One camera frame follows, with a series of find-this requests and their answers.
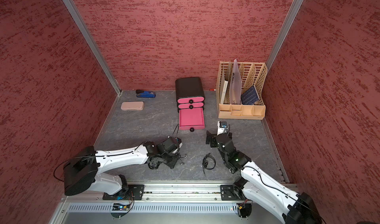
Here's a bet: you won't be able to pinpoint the black drawer cabinet shell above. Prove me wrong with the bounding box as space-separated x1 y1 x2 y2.
175 77 205 100

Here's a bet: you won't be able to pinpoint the blue stapler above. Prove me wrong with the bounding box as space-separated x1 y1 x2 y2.
135 90 156 98

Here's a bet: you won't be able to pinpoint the corner aluminium post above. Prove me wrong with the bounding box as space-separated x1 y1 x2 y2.
62 0 122 96
266 0 304 71

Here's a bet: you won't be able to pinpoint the vented metal strip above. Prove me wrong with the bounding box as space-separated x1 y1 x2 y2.
68 203 238 214

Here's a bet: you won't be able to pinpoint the white booklet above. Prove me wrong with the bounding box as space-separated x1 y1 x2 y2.
219 79 228 104

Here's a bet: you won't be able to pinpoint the left corner aluminium post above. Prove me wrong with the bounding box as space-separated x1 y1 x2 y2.
62 0 122 96

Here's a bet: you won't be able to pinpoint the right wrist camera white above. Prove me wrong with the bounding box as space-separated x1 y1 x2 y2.
217 121 228 135

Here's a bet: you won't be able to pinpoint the black earphones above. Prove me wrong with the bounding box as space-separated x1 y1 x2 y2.
179 154 187 165
202 153 216 175
148 162 160 170

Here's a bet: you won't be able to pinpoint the beige file organizer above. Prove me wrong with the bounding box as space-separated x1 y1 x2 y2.
216 61 268 120

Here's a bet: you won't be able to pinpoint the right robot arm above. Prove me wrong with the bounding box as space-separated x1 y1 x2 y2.
206 131 325 224

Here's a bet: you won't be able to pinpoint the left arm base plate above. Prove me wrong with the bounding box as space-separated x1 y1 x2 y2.
103 184 145 201

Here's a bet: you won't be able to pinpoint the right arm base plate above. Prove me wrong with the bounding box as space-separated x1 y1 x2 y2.
220 184 246 202

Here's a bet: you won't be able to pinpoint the translucent plastic folder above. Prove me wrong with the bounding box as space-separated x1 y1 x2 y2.
229 59 241 104

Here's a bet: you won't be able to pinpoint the aluminium front rail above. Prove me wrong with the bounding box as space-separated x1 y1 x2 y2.
60 181 303 203

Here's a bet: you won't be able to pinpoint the right corner aluminium post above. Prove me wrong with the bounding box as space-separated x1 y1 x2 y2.
266 0 304 71

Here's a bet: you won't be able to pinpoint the pink drawer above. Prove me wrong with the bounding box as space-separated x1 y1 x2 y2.
177 96 204 104
178 102 204 109
179 107 205 132

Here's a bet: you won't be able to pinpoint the dark blue notebook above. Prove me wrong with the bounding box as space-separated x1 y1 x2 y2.
240 85 259 105

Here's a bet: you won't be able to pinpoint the pink pencil case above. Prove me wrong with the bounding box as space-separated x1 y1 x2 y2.
121 101 144 111

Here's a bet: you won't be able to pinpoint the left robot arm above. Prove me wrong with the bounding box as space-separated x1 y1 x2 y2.
62 137 182 200

